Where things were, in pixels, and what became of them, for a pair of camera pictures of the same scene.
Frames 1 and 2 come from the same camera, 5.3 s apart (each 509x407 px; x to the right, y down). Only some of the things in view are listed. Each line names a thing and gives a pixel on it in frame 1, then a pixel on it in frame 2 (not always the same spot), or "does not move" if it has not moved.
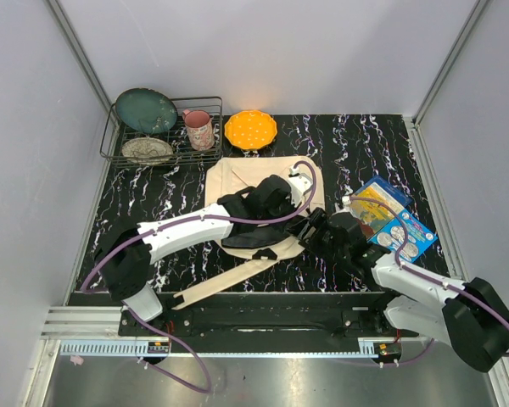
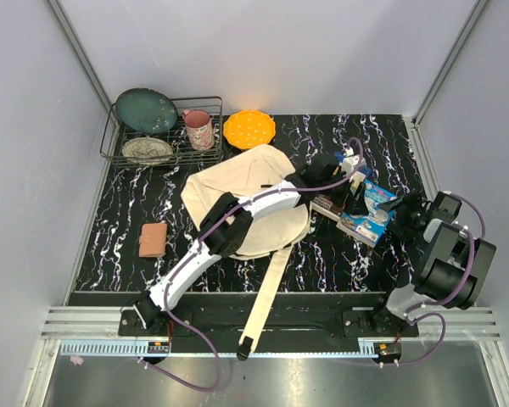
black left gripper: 290,207 to 357,207
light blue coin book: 405,236 to 366,221
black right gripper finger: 298,226 to 388,205
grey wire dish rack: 197,134 does not move
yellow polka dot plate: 250,130 does not move
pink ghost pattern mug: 200,130 does not move
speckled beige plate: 147,151 does not move
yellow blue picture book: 377,201 to 328,206
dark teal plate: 146,109 does not move
